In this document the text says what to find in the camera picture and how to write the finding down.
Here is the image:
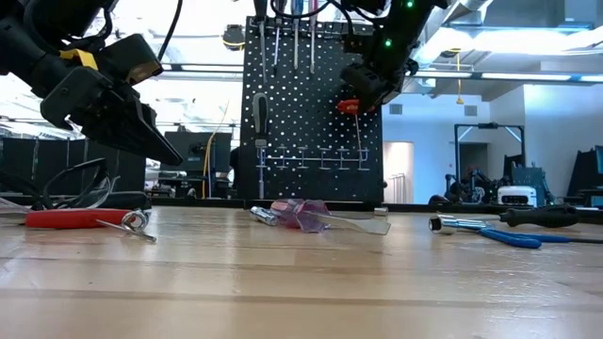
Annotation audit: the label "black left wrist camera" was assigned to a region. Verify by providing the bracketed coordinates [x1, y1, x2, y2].
[96, 32, 165, 87]

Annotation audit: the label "large blue handle screwdriver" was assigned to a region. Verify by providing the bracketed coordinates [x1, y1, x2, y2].
[252, 0, 269, 85]

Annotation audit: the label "long chrome socket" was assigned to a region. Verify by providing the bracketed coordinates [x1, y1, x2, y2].
[249, 205, 280, 227]

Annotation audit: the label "slim blue handle screwdriver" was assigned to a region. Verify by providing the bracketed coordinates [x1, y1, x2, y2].
[290, 0, 303, 71]

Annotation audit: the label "yellow ceiling cord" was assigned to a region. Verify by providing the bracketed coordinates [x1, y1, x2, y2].
[449, 46, 466, 105]

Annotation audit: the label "black grey handle screwdriver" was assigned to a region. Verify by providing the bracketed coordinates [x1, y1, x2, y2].
[252, 92, 270, 202]
[271, 0, 286, 75]

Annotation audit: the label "blue T-handle hex key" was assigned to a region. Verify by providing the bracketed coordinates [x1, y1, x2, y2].
[478, 227, 603, 250]

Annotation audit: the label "black metal pegboard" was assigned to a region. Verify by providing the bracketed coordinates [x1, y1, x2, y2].
[238, 16, 385, 212]

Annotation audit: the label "yellow hanging cable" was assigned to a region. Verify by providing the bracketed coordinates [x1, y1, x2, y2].
[201, 101, 232, 199]

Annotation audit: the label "ceiling light strip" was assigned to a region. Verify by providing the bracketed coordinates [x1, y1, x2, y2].
[159, 62, 244, 73]
[414, 70, 474, 79]
[480, 71, 574, 82]

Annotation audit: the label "small black screwdriver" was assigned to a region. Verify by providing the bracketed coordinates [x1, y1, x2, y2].
[497, 203, 581, 230]

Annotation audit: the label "red flag-handle hex key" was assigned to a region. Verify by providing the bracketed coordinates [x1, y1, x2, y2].
[24, 206, 158, 244]
[335, 97, 365, 159]

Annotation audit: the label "black computer monitor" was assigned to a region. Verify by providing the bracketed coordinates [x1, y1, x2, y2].
[159, 130, 236, 174]

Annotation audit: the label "clear black-framed safety glasses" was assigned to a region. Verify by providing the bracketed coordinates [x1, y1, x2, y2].
[27, 157, 122, 211]

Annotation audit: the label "chrome socket with extension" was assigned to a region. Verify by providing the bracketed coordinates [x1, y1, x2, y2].
[427, 213, 494, 236]

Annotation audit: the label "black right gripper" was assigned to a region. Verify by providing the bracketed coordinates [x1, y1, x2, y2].
[338, 60, 419, 115]

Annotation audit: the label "large red transparent screwdriver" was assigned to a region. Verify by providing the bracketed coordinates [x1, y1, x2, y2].
[269, 197, 393, 236]

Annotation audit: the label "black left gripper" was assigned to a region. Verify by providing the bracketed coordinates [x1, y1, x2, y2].
[39, 64, 185, 168]

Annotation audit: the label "black dome with yellow ring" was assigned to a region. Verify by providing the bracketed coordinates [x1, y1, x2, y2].
[221, 23, 246, 52]

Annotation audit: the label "silver ventilation duct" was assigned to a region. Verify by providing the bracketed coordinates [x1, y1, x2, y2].
[414, 0, 603, 72]

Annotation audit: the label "white box device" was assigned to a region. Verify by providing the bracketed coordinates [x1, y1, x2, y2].
[497, 185, 538, 207]

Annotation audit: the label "yellow tape tag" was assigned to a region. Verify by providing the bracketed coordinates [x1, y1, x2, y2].
[58, 48, 100, 72]

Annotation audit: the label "dark monitor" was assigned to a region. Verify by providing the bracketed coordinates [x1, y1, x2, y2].
[567, 144, 603, 208]

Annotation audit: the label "grey blue box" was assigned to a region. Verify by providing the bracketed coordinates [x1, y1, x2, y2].
[511, 164, 550, 189]

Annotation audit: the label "black partition screen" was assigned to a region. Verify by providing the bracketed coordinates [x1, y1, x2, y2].
[0, 136, 150, 209]

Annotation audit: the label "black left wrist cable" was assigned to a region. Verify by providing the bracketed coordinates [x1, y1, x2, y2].
[155, 0, 185, 63]

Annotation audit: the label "small red handle screwdriver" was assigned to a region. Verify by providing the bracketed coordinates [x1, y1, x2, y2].
[307, 0, 320, 75]

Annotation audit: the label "black background rig frame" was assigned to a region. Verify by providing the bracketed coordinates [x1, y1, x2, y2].
[453, 121, 527, 189]

